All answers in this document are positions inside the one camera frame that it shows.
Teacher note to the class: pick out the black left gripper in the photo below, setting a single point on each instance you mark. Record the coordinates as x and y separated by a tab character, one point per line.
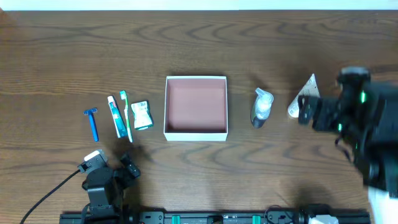
121	173

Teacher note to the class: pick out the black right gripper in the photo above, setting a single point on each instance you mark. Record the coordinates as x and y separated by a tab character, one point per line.
315	112

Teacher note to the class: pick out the white floral shampoo tube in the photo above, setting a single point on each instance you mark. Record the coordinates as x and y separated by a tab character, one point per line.
310	88

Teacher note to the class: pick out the clear pump bottle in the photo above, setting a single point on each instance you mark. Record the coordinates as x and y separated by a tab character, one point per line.
261	108

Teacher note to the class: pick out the blue disposable razor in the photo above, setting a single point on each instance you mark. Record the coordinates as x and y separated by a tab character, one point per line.
90	113

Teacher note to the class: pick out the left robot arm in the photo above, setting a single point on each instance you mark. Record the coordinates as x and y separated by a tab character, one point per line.
108	214

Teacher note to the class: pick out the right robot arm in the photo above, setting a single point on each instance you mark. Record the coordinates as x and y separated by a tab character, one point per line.
364	116

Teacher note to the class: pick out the teal toothpaste tube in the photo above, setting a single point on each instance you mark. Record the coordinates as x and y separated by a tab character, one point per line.
121	130

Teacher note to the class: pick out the green white soap packet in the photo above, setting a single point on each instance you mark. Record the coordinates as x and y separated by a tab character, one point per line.
142	116

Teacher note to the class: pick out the green white toothbrush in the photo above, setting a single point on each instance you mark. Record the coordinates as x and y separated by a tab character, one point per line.
124	97

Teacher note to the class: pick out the white cardboard box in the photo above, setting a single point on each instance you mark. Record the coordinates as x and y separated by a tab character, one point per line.
196	108

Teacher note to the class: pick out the black mounting rail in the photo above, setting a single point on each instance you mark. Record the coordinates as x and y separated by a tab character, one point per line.
315	213

